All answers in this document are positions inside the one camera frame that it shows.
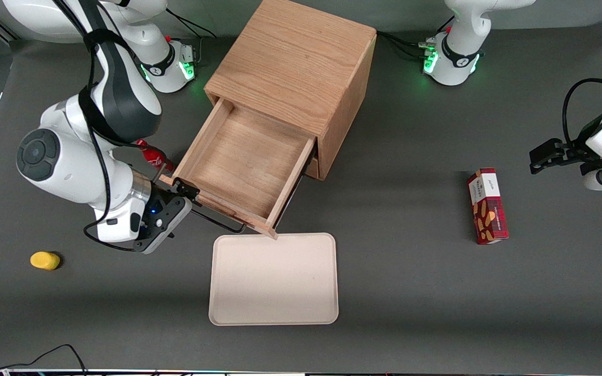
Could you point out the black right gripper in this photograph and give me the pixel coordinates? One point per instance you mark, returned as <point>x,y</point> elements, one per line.
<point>164,200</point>

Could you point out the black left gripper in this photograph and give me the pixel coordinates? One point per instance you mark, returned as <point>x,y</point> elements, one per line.
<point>574,154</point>

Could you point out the wooden drawer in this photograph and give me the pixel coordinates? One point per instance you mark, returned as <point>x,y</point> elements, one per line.
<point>243,162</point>
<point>313,168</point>

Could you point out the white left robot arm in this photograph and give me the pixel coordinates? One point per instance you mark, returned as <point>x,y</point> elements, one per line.
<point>463,52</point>

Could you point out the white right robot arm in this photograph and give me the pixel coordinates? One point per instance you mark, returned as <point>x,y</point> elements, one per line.
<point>71,167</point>

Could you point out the closed wooden drawer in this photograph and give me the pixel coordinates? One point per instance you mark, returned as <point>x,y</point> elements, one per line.
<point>313,168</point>

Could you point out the wooden drawer cabinet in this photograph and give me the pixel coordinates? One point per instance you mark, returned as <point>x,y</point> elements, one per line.
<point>290,57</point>

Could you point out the red cola bottle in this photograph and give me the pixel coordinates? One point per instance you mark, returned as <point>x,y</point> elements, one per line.
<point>152,154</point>

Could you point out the red plaid cookie box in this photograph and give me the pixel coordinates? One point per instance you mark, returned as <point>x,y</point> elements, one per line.
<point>486,206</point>

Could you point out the beige rectangular tray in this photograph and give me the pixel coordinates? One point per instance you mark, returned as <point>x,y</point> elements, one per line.
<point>274,279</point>

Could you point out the yellow sponge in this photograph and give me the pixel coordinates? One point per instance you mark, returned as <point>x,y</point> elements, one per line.
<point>44,260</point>

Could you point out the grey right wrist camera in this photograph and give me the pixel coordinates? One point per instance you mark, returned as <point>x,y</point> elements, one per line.
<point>168,222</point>

